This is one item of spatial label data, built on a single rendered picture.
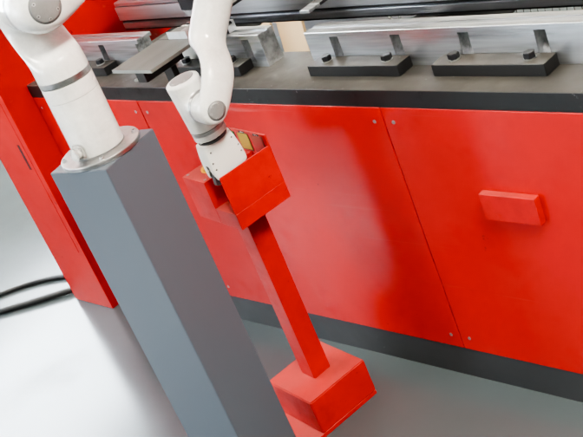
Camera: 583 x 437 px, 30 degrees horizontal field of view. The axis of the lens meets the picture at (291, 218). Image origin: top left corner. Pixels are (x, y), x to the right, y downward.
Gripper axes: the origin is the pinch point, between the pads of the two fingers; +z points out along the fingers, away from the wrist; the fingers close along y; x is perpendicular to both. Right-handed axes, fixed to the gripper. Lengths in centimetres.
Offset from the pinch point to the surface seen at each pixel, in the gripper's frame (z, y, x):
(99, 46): -19, -24, -98
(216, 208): 2.9, 6.4, -4.3
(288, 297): 35.8, 1.9, -2.2
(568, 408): 76, -24, 56
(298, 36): 73, -168, -224
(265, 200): 5.0, -2.0, 4.8
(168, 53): -24.7, -17.7, -38.8
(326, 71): -12.1, -33.6, 5.1
